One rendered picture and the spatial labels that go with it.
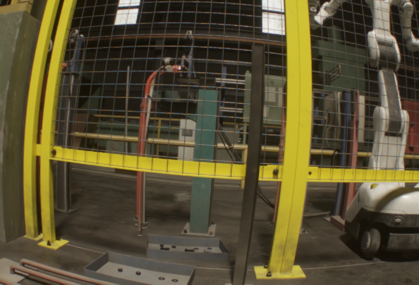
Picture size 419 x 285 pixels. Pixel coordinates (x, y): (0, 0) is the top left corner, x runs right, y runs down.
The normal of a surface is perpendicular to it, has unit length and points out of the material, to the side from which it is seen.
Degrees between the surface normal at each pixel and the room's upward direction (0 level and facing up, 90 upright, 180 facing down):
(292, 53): 90
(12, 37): 90
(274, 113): 90
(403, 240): 89
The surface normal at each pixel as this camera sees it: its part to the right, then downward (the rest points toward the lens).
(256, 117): -0.05, -0.03
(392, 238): -0.55, -0.06
